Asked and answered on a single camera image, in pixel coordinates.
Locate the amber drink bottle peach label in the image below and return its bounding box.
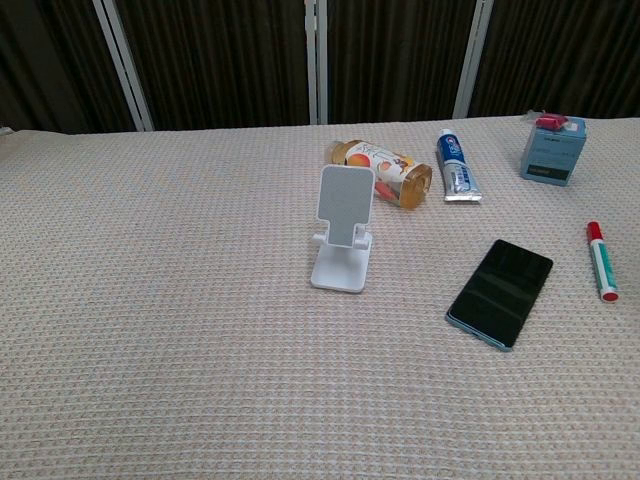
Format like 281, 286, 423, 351
328, 140, 433, 211

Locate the black smartphone teal case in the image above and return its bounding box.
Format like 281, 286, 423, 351
445, 238, 555, 353

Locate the white phone stand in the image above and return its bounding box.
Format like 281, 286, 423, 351
310, 164, 376, 294

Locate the beige woven tablecloth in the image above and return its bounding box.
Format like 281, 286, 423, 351
0, 115, 640, 480

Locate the light blue cardboard box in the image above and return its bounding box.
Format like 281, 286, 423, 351
518, 117, 588, 188

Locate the red capped marker pen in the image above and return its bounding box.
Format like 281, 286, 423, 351
586, 221, 620, 304

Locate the small red clip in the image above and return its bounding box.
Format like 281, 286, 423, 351
525, 110, 575, 132

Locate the black folding screen white frame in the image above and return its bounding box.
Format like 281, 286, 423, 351
0, 0, 640, 134

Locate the blue white toothpaste tube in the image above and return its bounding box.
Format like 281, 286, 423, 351
436, 128, 483, 204

